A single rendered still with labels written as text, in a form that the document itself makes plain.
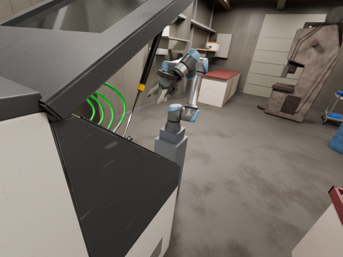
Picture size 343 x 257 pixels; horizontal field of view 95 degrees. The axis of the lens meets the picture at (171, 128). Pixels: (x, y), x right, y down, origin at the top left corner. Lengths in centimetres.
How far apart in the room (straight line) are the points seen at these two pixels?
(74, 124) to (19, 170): 10
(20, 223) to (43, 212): 3
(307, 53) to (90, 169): 540
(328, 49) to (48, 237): 554
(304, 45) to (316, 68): 65
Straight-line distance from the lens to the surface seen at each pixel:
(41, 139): 32
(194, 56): 94
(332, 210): 160
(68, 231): 48
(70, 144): 35
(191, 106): 133
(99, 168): 42
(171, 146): 142
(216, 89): 527
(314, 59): 548
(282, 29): 804
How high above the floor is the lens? 157
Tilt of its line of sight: 27 degrees down
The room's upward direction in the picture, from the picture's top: 6 degrees clockwise
